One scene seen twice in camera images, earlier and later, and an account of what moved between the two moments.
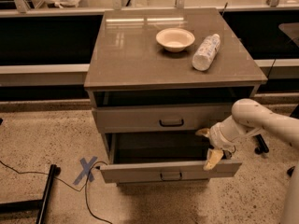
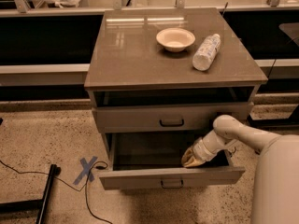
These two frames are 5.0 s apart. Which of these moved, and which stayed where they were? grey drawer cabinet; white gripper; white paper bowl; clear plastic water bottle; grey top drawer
Moved: white gripper
Stayed: grey top drawer; grey drawer cabinet; clear plastic water bottle; white paper bowl
